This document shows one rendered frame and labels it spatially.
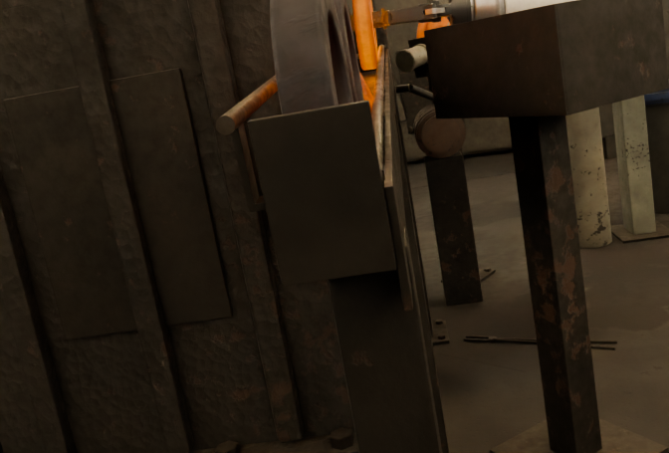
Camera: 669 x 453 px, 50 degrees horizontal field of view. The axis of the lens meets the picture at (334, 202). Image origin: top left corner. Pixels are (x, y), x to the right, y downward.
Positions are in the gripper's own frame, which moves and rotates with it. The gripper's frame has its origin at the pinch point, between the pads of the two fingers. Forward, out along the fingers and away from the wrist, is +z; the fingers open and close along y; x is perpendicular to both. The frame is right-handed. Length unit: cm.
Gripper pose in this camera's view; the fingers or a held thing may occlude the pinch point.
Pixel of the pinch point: (365, 21)
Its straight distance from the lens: 144.3
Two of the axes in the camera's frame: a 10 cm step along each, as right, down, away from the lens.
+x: -1.3, -9.7, -2.0
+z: -9.9, 1.1, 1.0
